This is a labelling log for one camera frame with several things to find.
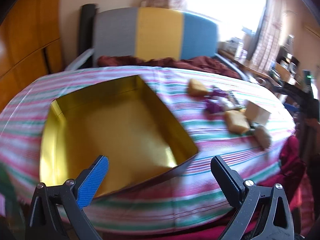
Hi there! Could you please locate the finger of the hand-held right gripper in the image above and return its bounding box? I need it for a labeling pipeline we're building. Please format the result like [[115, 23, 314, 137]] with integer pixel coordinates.
[[273, 85, 312, 99]]

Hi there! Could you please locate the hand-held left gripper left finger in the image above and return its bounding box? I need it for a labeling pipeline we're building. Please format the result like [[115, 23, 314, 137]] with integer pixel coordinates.
[[29, 155, 110, 240]]

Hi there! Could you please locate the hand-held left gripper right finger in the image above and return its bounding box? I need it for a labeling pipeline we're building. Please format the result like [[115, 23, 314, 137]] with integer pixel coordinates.
[[210, 156, 295, 240]]

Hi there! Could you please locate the white carton box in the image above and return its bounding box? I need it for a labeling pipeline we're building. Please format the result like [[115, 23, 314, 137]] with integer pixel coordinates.
[[244, 99, 272, 127]]

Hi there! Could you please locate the yellow sponge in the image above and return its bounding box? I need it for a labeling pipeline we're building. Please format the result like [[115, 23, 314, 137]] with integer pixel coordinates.
[[187, 79, 209, 97], [224, 110, 251, 134]]

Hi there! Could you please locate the gold tin box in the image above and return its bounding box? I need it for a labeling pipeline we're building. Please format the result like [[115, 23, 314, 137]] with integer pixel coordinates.
[[39, 74, 199, 197]]

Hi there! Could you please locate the purple snack packet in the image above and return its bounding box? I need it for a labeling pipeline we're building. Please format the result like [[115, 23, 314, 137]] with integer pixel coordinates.
[[205, 99, 223, 114], [210, 85, 228, 99]]

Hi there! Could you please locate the striped tablecloth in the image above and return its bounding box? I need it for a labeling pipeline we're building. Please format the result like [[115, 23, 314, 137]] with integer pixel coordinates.
[[0, 65, 297, 233]]

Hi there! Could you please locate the cluttered wooden desk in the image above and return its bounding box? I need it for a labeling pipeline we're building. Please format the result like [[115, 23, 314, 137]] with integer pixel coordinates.
[[217, 50, 300, 88]]

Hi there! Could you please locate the dark snack bar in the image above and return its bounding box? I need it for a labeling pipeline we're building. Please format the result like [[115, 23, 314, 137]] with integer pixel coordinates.
[[226, 91, 240, 105]]

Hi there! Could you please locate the red cloth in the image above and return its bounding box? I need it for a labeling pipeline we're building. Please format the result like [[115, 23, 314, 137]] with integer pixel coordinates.
[[279, 135, 315, 210]]

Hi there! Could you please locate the maroon blanket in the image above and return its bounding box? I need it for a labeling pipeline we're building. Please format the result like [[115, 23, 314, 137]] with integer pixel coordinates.
[[97, 55, 248, 80]]

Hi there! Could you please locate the grey yellow blue headboard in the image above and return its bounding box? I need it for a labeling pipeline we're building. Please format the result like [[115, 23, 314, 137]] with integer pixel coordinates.
[[93, 7, 218, 63]]

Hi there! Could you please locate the wooden wardrobe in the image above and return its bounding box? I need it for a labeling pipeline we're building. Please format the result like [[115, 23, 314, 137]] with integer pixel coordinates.
[[0, 0, 65, 110]]

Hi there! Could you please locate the white bed rail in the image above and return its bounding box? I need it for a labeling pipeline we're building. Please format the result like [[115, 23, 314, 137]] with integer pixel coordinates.
[[65, 49, 94, 71]]

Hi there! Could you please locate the black post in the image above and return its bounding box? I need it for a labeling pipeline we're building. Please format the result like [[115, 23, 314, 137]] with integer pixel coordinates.
[[79, 4, 98, 58]]

